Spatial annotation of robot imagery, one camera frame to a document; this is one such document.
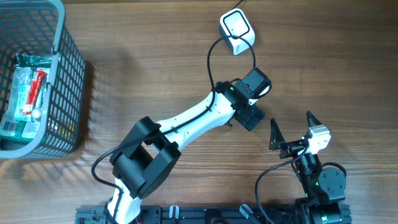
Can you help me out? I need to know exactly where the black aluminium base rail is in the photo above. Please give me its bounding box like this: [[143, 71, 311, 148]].
[[75, 203, 352, 224]]

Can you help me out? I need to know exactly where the white barcode scanner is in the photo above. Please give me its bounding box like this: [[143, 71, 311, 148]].
[[219, 8, 256, 55]]

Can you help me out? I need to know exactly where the green glove package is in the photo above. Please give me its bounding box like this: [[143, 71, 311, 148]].
[[1, 54, 52, 142]]

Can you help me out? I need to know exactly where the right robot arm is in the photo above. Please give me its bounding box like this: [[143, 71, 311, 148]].
[[269, 111, 346, 223]]

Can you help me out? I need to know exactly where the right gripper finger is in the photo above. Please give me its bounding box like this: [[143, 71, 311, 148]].
[[269, 118, 285, 151], [306, 111, 322, 127]]

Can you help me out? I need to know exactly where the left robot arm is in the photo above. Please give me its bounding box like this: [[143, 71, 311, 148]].
[[106, 68, 272, 223]]

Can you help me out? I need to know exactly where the red toothpaste tube box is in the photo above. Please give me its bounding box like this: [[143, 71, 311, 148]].
[[23, 69, 46, 115]]

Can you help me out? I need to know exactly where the grey plastic shopping basket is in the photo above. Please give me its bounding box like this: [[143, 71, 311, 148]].
[[1, 1, 86, 159]]

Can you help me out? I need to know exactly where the yellow oil bottle grey cap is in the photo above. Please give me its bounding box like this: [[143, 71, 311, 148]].
[[31, 108, 42, 121]]

